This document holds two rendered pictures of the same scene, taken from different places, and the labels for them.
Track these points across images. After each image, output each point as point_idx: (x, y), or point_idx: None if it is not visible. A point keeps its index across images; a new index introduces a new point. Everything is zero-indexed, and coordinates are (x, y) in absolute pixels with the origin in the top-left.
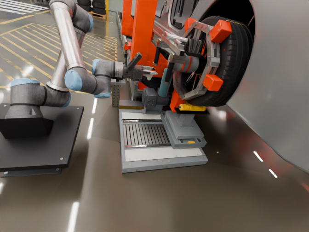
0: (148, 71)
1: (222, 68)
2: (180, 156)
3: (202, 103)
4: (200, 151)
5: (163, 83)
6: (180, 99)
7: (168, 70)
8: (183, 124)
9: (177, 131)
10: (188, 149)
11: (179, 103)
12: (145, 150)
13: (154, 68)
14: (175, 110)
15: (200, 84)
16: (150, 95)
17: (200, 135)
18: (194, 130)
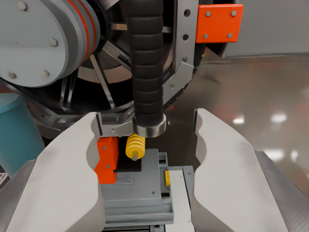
0: (254, 161)
1: None
2: (188, 211)
3: (176, 97)
4: (173, 170)
5: (24, 161)
6: (113, 139)
7: (159, 53)
8: (127, 175)
9: (145, 194)
10: (171, 189)
11: (115, 151)
12: None
13: (96, 112)
14: (116, 173)
15: (190, 47)
16: None
17: (157, 153)
18: (145, 160)
